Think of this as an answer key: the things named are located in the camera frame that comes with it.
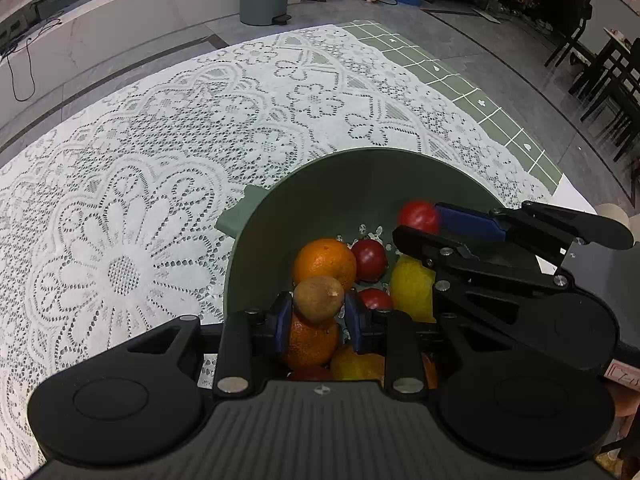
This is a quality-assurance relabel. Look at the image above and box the yellow lemon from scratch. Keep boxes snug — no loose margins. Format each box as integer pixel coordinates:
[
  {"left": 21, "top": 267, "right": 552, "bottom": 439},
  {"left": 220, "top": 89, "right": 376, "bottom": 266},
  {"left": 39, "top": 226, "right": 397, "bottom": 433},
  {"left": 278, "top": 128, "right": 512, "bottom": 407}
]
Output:
[{"left": 389, "top": 254, "right": 437, "bottom": 324}]

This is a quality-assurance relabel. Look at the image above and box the brown kiwi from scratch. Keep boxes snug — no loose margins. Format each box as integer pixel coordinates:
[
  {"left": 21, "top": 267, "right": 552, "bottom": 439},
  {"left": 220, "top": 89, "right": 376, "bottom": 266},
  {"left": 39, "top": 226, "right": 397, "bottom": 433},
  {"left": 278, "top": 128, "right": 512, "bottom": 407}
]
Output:
[{"left": 292, "top": 275, "right": 346, "bottom": 325}]

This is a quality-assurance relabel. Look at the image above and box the black dining chair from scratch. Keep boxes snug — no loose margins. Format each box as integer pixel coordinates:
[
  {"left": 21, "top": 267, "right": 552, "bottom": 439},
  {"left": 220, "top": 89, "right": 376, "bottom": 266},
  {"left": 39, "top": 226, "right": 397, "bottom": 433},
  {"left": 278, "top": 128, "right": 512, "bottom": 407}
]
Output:
[
  {"left": 544, "top": 4, "right": 597, "bottom": 69},
  {"left": 570, "top": 35, "right": 640, "bottom": 162}
]

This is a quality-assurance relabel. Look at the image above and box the black cable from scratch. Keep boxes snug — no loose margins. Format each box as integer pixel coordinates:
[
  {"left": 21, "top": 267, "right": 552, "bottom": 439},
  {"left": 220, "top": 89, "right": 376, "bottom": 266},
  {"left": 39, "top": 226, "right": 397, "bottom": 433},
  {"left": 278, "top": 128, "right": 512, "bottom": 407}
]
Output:
[{"left": 0, "top": 16, "right": 64, "bottom": 102}]

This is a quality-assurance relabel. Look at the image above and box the person's right hand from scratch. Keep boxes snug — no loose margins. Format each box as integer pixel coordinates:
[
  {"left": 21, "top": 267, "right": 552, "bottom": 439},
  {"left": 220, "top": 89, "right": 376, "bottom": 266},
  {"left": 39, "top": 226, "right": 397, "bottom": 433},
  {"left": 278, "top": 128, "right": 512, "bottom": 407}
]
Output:
[{"left": 612, "top": 386, "right": 640, "bottom": 419}]

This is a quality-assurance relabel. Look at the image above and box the white stone media console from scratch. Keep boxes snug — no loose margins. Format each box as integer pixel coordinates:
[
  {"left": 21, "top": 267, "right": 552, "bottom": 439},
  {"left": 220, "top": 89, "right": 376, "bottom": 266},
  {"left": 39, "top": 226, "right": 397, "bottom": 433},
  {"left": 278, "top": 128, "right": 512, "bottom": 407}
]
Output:
[{"left": 0, "top": 0, "right": 242, "bottom": 127}]

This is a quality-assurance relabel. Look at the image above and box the green checked tablecloth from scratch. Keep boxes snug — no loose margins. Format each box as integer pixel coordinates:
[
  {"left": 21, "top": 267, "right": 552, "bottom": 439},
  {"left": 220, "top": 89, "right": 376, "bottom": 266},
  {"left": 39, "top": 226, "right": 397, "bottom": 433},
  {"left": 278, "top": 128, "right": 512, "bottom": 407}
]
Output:
[{"left": 345, "top": 20, "right": 564, "bottom": 197}]

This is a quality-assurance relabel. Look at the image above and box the beige round object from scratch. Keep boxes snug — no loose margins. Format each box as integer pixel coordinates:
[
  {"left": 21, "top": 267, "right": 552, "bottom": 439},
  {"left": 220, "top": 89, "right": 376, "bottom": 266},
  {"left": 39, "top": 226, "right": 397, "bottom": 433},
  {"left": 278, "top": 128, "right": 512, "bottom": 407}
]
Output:
[{"left": 595, "top": 202, "right": 634, "bottom": 226}]

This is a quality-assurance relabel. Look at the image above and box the red tomato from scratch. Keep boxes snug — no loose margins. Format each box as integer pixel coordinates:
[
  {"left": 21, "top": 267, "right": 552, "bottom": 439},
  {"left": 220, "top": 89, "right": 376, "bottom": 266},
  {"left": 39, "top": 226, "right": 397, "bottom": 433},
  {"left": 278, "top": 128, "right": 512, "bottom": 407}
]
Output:
[
  {"left": 350, "top": 239, "right": 389, "bottom": 283},
  {"left": 359, "top": 287, "right": 395, "bottom": 311},
  {"left": 397, "top": 200, "right": 441, "bottom": 235}
]

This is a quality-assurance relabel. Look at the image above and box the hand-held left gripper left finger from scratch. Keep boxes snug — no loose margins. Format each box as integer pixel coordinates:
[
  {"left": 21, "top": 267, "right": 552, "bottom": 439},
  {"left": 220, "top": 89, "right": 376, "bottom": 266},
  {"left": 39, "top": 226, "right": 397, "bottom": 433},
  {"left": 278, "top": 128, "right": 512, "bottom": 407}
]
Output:
[{"left": 125, "top": 291, "right": 295, "bottom": 395}]

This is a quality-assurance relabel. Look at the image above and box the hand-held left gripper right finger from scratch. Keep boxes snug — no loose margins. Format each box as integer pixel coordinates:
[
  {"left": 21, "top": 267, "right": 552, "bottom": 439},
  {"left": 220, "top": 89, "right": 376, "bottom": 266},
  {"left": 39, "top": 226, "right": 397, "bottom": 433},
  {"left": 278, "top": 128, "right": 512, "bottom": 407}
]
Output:
[{"left": 344, "top": 290, "right": 516, "bottom": 395}]

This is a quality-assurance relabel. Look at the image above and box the white lace tablecloth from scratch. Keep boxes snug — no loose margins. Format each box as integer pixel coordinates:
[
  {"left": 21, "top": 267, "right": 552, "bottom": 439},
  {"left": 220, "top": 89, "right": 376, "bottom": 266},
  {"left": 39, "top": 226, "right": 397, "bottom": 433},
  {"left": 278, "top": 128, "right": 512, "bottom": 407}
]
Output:
[{"left": 0, "top": 24, "right": 567, "bottom": 472}]

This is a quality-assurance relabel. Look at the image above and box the green bowl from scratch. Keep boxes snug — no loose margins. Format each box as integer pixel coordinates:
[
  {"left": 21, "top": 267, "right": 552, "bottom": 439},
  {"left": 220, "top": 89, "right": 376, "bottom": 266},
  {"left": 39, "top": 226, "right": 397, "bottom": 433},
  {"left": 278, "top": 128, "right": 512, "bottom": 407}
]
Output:
[{"left": 216, "top": 147, "right": 557, "bottom": 387}]

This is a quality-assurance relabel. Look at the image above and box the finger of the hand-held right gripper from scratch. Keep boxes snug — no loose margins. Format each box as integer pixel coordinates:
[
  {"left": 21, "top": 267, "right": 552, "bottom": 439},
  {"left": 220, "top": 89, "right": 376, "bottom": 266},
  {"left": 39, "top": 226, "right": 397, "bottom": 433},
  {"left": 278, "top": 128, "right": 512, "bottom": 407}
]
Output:
[
  {"left": 434, "top": 201, "right": 635, "bottom": 281},
  {"left": 391, "top": 226, "right": 573, "bottom": 323}
]

